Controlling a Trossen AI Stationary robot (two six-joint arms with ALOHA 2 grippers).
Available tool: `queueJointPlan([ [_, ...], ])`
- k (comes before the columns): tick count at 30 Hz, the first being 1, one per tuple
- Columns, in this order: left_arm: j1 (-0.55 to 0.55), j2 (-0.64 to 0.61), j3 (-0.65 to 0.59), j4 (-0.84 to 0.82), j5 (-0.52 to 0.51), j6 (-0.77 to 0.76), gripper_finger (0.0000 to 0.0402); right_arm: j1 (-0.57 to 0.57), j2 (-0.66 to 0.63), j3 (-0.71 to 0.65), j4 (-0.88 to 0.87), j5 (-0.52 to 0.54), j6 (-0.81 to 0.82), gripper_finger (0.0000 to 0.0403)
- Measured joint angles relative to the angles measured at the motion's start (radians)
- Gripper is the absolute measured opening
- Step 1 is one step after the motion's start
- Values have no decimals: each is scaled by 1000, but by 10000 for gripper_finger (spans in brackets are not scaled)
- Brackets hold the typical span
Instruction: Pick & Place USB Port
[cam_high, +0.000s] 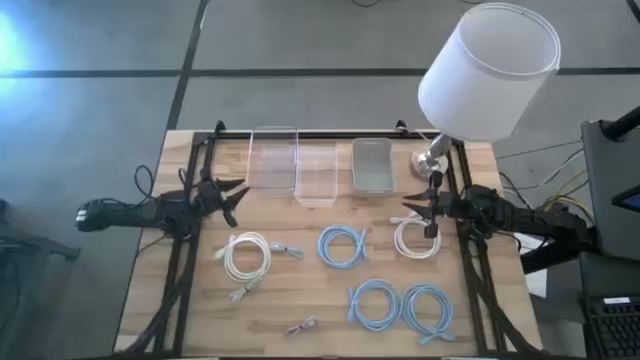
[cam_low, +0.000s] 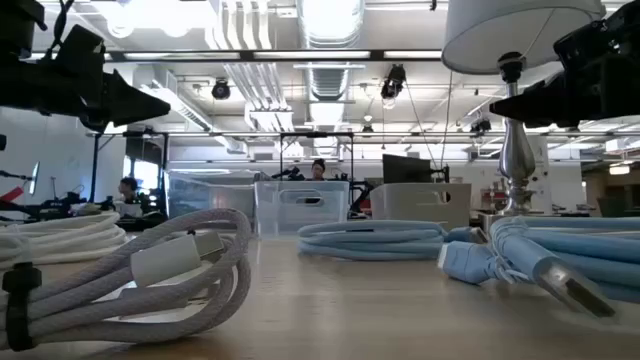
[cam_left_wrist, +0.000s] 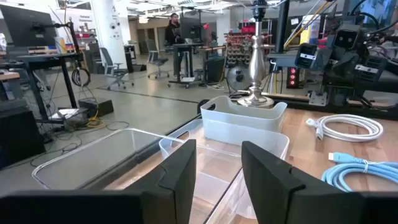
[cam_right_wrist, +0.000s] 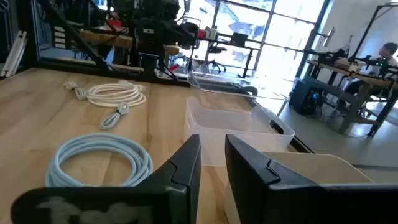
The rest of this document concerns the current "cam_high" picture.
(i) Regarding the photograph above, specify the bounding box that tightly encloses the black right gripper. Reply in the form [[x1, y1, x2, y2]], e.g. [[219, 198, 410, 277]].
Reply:
[[401, 170, 474, 239]]

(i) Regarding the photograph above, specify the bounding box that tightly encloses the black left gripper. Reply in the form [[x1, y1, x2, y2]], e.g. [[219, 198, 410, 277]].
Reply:
[[192, 168, 251, 229]]

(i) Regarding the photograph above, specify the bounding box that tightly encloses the white braided cable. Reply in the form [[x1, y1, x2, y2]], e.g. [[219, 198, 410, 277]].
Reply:
[[283, 314, 320, 337]]

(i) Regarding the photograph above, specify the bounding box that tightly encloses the tall clear plastic bin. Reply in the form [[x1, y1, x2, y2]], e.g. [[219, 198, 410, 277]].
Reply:
[[246, 125, 300, 197]]

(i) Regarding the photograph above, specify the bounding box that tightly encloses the white plastic bin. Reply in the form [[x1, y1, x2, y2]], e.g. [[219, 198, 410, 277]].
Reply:
[[351, 137, 396, 195]]

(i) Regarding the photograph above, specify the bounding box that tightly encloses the short clear plastic bin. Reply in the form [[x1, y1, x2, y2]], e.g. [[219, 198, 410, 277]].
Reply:
[[293, 144, 340, 209]]

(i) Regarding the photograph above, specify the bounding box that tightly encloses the silver lamp with white shade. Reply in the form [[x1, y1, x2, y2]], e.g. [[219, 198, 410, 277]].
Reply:
[[410, 2, 562, 180]]

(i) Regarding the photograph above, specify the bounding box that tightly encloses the black floor stand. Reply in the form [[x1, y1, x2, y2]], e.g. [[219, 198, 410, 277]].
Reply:
[[0, 199, 82, 264]]

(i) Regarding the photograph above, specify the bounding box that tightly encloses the small black screen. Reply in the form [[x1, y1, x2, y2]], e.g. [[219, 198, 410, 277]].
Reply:
[[611, 183, 640, 214]]

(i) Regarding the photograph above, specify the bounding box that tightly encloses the black keyboard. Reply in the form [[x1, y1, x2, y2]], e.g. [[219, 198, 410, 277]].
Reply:
[[581, 294, 640, 360]]

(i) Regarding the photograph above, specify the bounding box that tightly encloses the small light blue cable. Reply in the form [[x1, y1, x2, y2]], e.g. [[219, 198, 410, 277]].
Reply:
[[270, 241, 306, 260]]

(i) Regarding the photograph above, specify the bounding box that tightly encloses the small white cable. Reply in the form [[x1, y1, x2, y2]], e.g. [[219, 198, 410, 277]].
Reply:
[[228, 277, 265, 305]]

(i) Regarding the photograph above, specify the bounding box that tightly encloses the black metal table frame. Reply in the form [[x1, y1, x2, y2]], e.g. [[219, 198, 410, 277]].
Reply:
[[119, 119, 544, 360]]

